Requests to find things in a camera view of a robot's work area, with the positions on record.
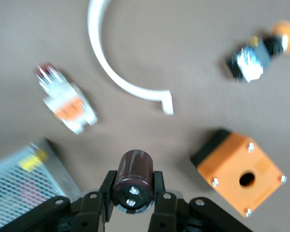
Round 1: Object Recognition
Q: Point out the orange button box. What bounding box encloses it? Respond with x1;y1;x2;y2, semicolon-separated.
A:
189;128;288;218

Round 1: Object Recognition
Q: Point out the white orange indicator lamp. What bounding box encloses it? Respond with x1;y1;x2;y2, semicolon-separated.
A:
33;62;99;136

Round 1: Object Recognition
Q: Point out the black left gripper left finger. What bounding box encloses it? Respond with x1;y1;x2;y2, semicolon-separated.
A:
0;170;118;232

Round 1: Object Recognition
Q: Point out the dark cylindrical capacitor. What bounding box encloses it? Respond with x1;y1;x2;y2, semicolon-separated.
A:
111;149;156;215

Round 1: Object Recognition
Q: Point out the orange mushroom push button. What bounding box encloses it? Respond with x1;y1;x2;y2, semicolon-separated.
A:
225;19;290;84

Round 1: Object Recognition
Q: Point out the large white plastic arc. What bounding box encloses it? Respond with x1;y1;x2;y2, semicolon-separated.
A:
87;0;174;116

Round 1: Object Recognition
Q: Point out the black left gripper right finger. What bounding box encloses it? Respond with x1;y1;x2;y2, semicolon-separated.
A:
148;170;254;232

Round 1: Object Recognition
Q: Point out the brown table mat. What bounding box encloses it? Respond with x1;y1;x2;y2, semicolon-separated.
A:
0;0;290;232

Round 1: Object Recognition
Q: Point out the metal mesh power supply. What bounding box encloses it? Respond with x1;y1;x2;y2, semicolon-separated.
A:
0;137;84;232

